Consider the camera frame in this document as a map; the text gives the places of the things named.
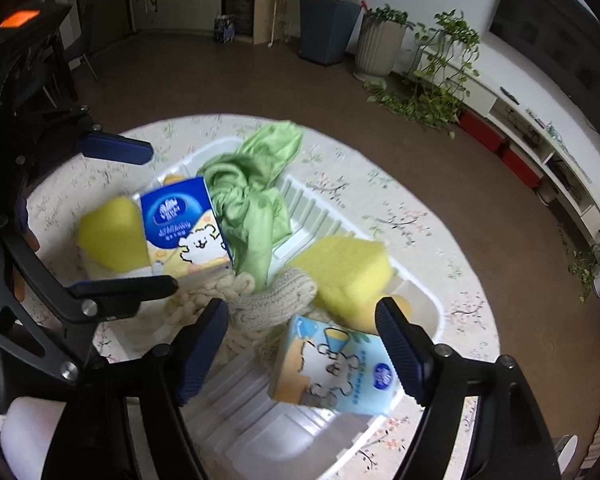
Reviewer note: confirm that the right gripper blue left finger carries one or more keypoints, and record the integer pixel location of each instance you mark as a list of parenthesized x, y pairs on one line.
[(194, 349)]

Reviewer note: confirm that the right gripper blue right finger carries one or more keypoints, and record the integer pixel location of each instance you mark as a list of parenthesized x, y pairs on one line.
[(410, 350)]

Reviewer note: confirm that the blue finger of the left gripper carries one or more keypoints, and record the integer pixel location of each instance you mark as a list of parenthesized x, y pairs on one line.
[(106, 146), (106, 300)]

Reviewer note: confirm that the cream chenille loop scrubber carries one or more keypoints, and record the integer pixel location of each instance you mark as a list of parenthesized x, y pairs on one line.
[(186, 306)]

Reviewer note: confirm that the yellow rectangular sponge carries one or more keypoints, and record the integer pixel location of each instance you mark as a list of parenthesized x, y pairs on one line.
[(113, 236), (350, 274)]

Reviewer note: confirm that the light blue tissue pack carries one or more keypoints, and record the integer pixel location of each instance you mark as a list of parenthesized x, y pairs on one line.
[(321, 365)]

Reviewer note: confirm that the beige knitted cloth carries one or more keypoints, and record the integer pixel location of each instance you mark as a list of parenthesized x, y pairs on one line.
[(290, 293)]

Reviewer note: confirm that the tan peanut-shaped sponge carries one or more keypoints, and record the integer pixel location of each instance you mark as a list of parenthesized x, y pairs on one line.
[(389, 303)]

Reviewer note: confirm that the yellow egg-shaped sponge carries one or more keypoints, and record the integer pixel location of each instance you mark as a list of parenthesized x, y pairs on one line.
[(173, 178)]

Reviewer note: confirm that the translucent plastic storage box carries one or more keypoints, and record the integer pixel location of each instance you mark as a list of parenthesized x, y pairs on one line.
[(26, 433)]

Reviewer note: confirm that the floral white tablecloth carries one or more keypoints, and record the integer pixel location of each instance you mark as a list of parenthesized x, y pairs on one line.
[(239, 431)]

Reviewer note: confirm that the small blue patterned box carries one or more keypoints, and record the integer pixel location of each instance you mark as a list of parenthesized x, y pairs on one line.
[(223, 29)]

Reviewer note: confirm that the white round robot vacuum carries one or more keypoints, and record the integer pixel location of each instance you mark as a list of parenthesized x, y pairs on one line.
[(565, 447)]

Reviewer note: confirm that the red storage box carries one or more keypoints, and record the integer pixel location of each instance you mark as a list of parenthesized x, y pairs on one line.
[(521, 165), (482, 131)]

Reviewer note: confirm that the white tv console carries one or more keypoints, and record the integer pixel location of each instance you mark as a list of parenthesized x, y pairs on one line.
[(542, 144)]

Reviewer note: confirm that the dark blue square planter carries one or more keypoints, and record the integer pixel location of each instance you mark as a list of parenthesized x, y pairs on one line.
[(326, 27)]

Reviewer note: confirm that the trailing pothos plant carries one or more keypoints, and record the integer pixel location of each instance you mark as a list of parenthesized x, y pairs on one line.
[(435, 85)]

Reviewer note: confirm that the white ribbed planter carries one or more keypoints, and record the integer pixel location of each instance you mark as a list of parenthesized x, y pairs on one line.
[(379, 44)]

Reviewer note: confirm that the wall-mounted black television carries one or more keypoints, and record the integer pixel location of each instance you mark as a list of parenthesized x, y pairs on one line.
[(562, 38)]

